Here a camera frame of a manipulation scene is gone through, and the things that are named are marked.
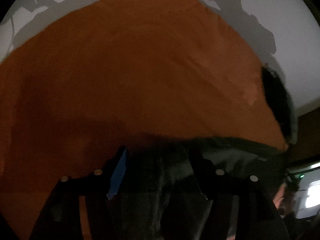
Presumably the black folded garment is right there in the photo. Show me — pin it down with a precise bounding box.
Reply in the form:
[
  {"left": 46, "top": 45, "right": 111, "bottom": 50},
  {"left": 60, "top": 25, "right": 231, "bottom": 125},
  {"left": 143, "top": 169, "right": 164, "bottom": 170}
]
[{"left": 260, "top": 65, "right": 294, "bottom": 143}]

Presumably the black garment with white lining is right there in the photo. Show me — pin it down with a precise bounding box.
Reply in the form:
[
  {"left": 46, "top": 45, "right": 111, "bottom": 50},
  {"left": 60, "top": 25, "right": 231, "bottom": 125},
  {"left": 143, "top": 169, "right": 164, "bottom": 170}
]
[{"left": 120, "top": 135, "right": 290, "bottom": 240}]

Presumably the orange fleece blanket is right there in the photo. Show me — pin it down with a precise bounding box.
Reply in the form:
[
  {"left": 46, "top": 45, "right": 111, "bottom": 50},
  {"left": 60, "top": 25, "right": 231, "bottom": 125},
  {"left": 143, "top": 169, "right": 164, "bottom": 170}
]
[{"left": 0, "top": 0, "right": 290, "bottom": 240}]

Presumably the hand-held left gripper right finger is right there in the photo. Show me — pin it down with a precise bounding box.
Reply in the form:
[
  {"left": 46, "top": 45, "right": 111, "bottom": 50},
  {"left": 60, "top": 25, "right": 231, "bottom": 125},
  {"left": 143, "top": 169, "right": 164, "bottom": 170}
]
[{"left": 189, "top": 150, "right": 290, "bottom": 240}]

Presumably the brown wooden wardrobe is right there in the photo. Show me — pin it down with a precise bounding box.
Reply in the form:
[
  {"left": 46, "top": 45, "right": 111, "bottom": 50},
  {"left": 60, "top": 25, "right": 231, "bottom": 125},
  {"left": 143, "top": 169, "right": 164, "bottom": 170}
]
[{"left": 287, "top": 107, "right": 320, "bottom": 167}]

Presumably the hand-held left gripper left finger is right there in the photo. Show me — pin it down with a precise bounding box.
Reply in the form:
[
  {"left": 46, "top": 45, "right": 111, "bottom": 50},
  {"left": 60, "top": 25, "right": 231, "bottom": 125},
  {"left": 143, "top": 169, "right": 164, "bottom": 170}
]
[{"left": 29, "top": 146, "right": 128, "bottom": 240}]

